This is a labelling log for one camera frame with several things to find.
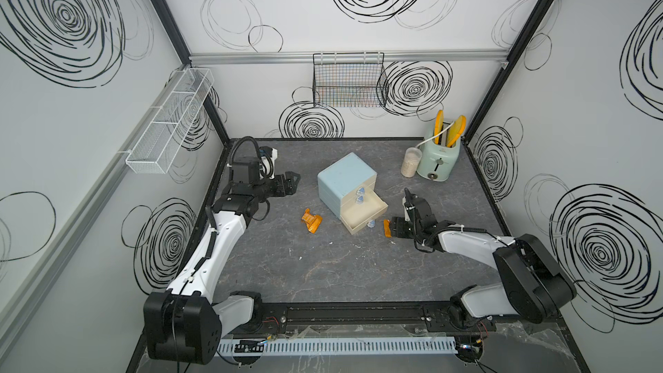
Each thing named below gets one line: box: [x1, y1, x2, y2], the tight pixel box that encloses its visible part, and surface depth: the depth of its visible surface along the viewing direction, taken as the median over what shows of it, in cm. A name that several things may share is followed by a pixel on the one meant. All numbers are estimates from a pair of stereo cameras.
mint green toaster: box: [416, 136, 462, 183], surface depth 99 cm
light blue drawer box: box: [316, 151, 389, 236], surface depth 91 cm
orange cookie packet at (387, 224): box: [383, 219, 392, 238], surface depth 93 cm
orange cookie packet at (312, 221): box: [300, 207, 324, 234], surface depth 95 cm
